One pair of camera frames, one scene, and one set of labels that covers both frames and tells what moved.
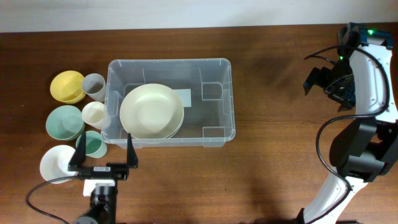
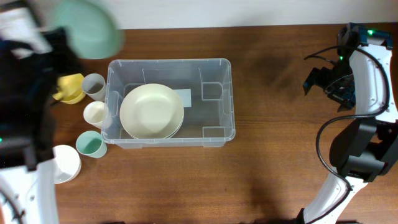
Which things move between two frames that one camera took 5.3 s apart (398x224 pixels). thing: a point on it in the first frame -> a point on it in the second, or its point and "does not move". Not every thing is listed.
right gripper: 346,98 does not move
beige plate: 151,111 does not move
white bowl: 54,163 does not move
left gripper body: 121,173 -> 55,63
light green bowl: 65,122 -> 92,30
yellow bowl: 67,86 does not move
